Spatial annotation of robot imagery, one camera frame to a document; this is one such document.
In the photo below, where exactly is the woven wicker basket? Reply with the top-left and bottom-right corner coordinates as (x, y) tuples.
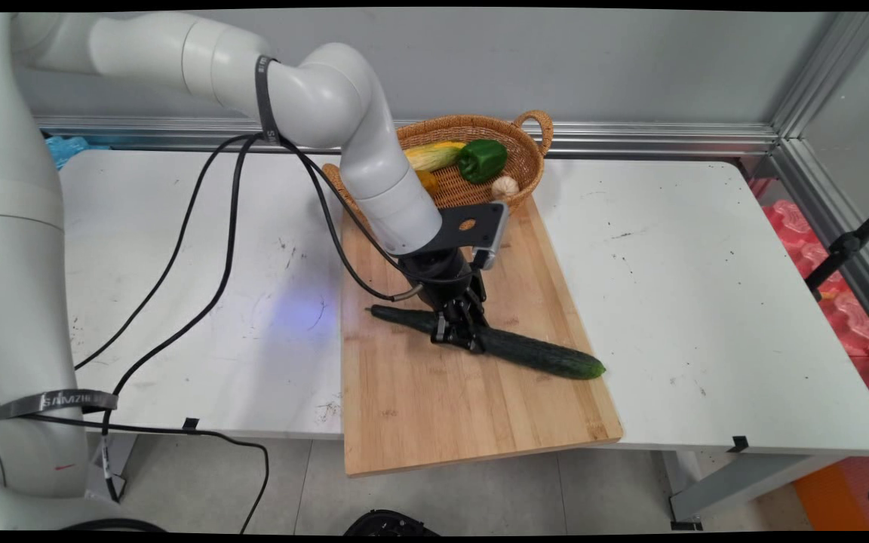
(321, 111), (554, 227)

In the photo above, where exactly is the black tripod stand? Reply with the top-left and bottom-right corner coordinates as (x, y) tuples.
(804, 194), (869, 302)

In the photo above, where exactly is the black velcro strap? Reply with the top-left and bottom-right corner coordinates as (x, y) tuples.
(255, 55), (281, 146)
(0, 389), (118, 422)

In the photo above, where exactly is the aluminium frame rail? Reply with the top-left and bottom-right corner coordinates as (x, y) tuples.
(770, 138), (869, 349)
(770, 11), (869, 140)
(35, 115), (778, 158)

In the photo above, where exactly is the corn cob with husk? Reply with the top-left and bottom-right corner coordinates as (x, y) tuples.
(404, 141), (467, 173)

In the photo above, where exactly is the grey table leg frame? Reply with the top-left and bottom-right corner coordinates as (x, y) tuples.
(661, 450), (850, 530)

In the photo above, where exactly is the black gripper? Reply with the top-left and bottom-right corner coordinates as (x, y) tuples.
(399, 247), (490, 354)

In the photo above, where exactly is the black round floor object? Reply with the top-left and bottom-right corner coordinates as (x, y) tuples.
(344, 510), (440, 536)

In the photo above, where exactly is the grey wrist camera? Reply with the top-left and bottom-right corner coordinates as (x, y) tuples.
(472, 204), (511, 271)

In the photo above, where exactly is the blue plastic bag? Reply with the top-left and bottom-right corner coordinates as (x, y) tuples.
(45, 134), (111, 170)

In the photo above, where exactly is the green bell pepper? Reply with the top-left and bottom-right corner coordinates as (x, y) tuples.
(456, 139), (508, 184)

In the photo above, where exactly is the orange box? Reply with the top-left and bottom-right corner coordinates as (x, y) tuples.
(793, 462), (859, 531)

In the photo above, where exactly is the red bubble packaging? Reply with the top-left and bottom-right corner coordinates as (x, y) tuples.
(760, 198), (869, 357)

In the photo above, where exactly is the wooden cutting board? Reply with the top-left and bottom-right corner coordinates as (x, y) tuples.
(340, 195), (624, 477)

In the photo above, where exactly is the dark green cucumber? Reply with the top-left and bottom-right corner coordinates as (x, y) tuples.
(365, 304), (606, 380)

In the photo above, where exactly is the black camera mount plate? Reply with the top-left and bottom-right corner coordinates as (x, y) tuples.
(427, 201), (509, 253)

